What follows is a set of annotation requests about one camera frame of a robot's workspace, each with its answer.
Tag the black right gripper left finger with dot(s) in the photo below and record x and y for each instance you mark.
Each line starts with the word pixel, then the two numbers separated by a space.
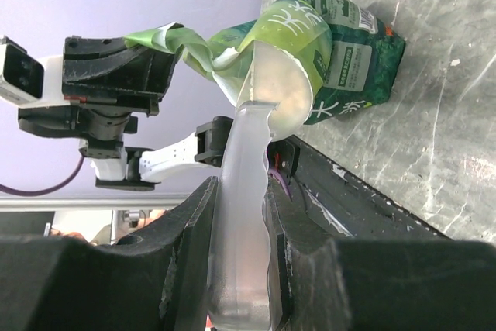
pixel 152 279

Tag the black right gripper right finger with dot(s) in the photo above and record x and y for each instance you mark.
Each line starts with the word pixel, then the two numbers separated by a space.
pixel 361 284

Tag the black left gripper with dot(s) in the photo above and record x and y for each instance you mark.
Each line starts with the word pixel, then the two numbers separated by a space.
pixel 115 72

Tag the clear plastic scoop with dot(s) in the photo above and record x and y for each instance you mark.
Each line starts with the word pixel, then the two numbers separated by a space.
pixel 243 281

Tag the green cat litter bag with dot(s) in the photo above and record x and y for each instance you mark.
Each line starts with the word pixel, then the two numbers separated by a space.
pixel 315 59

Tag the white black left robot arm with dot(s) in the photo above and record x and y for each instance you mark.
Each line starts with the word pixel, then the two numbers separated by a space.
pixel 100 130

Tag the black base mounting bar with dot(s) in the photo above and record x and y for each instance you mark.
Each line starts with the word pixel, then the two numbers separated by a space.
pixel 340 202

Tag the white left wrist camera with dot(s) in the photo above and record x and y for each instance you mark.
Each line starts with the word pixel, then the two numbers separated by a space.
pixel 28 83

